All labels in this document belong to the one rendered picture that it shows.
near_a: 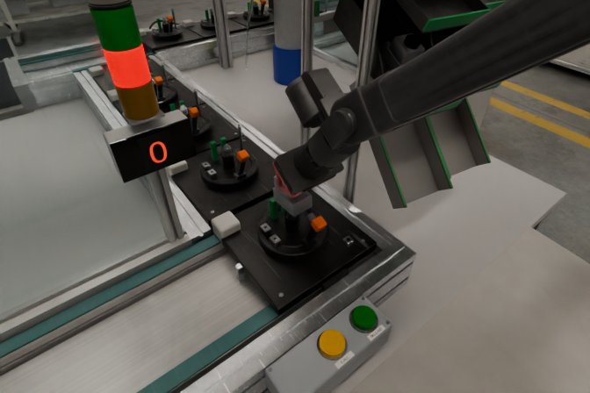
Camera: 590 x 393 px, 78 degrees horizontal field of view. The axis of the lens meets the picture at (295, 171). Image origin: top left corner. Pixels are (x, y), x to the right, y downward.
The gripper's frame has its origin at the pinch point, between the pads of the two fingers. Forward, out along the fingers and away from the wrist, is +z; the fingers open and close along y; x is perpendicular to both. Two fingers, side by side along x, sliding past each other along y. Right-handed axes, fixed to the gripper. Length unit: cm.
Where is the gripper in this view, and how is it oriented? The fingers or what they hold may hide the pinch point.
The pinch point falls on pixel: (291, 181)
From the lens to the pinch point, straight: 65.8
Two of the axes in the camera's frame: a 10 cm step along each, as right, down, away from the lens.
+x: 4.8, 8.6, -1.3
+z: -3.6, 3.4, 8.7
